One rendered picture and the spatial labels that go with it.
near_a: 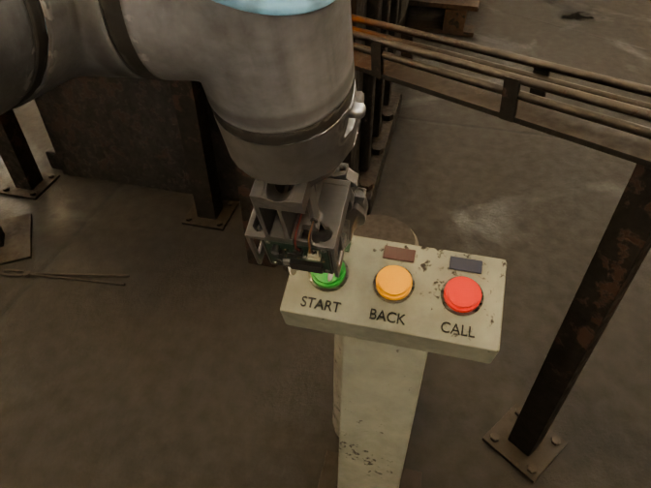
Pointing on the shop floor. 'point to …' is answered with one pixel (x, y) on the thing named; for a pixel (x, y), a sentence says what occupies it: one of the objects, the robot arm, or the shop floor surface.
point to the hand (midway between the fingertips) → (325, 243)
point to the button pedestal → (391, 350)
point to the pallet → (453, 14)
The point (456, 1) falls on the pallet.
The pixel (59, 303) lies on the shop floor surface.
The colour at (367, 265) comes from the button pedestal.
